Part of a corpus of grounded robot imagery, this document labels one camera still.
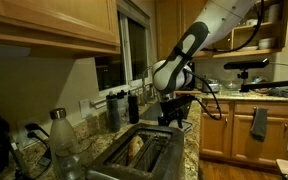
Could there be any white wall outlet plate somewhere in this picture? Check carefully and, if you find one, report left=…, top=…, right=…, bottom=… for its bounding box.
left=79, top=99, right=91, bottom=119

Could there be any grey hanging towel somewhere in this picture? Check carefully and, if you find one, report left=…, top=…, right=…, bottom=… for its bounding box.
left=250, top=107, right=267, bottom=142

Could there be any black sports bottle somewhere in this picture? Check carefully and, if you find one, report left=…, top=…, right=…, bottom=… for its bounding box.
left=128, top=92, right=139, bottom=124

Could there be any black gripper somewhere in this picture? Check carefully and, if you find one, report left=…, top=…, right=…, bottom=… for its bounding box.
left=158, top=95, right=195, bottom=128

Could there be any clear glass bottle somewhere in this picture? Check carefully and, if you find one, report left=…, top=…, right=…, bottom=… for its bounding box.
left=49, top=108, right=82, bottom=180

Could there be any lower wooden cabinet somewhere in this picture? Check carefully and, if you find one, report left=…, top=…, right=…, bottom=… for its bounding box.
left=200, top=100, right=288, bottom=168

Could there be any wooden cabinet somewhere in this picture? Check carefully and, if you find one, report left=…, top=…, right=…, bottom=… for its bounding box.
left=200, top=100, right=288, bottom=168
left=0, top=0, right=120, bottom=58

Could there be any upper wooden cabinet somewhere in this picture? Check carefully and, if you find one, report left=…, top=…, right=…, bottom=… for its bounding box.
left=0, top=0, right=120, bottom=58

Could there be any stainless steel toaster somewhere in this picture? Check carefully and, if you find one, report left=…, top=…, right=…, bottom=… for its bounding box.
left=86, top=123, right=184, bottom=180

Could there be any black toaster power cord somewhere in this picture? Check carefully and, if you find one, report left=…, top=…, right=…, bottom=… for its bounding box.
left=24, top=122, right=53, bottom=168

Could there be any black mounted camera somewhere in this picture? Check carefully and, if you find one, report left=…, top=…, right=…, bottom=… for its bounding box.
left=223, top=58, right=288, bottom=93

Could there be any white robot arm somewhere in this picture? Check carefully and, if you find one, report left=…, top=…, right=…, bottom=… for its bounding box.
left=153, top=0, right=257, bottom=128

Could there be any dark grey water bottle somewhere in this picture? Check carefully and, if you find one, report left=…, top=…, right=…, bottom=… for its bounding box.
left=106, top=91, right=120, bottom=132

